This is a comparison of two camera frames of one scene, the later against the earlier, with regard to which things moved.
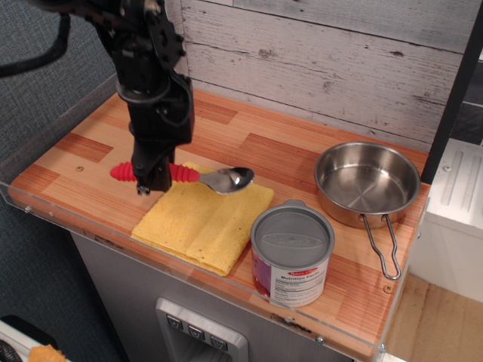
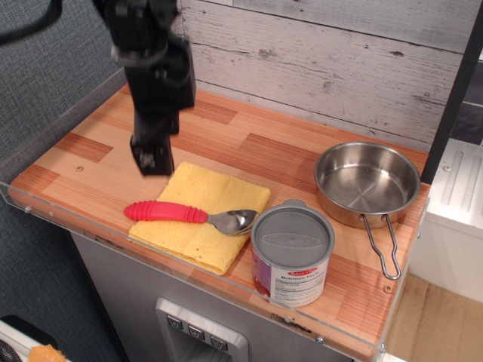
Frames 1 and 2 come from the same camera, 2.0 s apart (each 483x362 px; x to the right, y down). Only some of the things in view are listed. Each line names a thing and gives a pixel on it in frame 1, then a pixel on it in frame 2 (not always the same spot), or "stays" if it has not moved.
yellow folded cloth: x=201 y=225 stays
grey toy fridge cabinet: x=129 y=285 stays
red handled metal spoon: x=223 y=180 -> x=233 y=222
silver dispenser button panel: x=189 y=335 stays
